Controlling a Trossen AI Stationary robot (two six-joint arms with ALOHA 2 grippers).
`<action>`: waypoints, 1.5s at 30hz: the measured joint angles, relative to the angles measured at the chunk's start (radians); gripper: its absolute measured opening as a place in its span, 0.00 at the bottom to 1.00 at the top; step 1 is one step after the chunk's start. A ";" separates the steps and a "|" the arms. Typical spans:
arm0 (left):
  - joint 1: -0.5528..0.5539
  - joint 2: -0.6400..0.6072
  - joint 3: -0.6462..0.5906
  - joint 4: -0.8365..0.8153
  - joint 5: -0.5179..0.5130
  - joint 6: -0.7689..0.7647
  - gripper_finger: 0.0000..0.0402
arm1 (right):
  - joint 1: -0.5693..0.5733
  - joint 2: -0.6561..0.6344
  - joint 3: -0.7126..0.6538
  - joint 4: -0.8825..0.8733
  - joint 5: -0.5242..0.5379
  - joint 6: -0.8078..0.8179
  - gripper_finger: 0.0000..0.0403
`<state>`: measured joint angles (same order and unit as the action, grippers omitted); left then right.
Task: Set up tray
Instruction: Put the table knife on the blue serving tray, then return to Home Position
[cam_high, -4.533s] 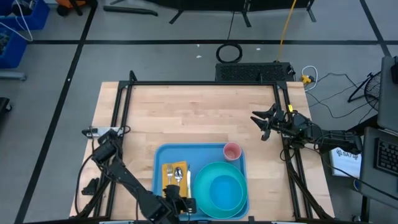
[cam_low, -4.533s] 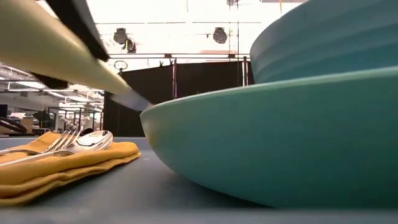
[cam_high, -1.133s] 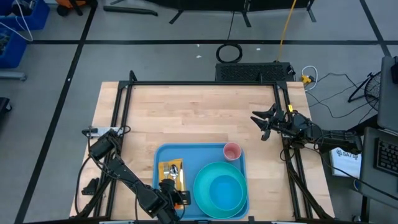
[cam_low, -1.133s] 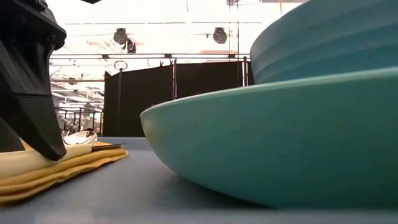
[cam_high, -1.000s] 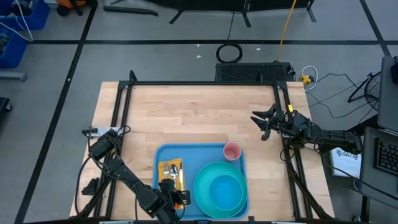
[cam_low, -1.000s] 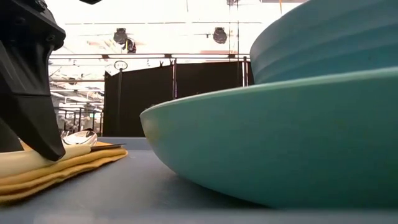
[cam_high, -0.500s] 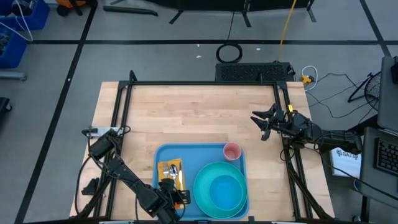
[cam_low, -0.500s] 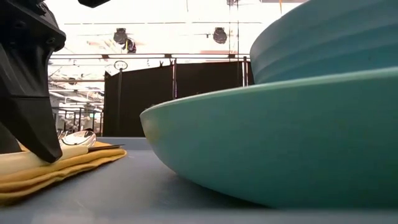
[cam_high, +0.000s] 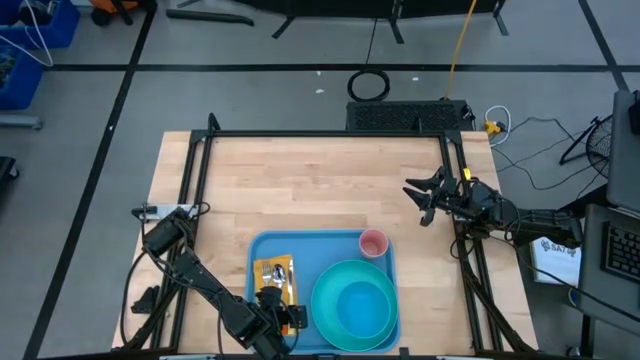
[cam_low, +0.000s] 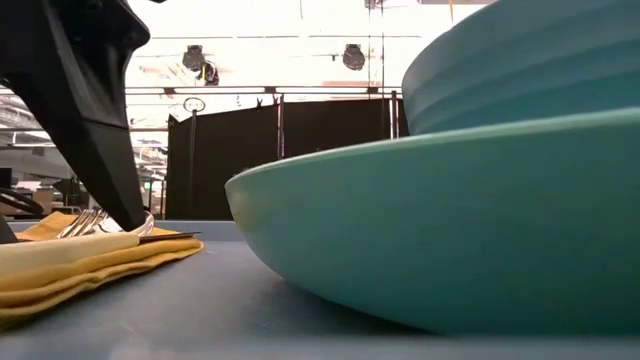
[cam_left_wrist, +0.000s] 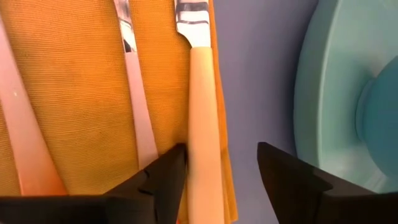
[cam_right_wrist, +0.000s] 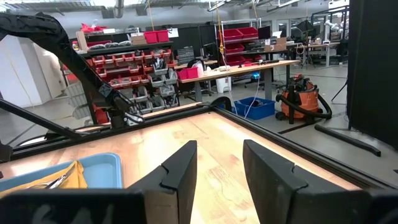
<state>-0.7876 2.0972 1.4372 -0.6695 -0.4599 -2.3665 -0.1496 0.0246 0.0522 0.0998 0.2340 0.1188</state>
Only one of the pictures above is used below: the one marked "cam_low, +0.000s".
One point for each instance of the teal plate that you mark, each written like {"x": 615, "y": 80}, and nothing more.
{"x": 425, "y": 225}

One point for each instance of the blue plastic tray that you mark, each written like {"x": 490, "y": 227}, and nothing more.
{"x": 200, "y": 300}

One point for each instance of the black backdrop panel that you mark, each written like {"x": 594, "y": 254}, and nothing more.
{"x": 225, "y": 165}

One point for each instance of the black ceiling lamp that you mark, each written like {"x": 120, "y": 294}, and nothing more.
{"x": 353, "y": 56}
{"x": 193, "y": 57}

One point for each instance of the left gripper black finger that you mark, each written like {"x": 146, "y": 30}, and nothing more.
{"x": 5, "y": 235}
{"x": 85, "y": 100}

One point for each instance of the blue bowl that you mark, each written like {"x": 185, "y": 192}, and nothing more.
{"x": 525, "y": 65}

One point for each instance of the yellow cloth napkin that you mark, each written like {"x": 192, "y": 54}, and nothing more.
{"x": 75, "y": 280}

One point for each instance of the horizontal metal rail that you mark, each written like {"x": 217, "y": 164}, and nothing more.
{"x": 225, "y": 90}

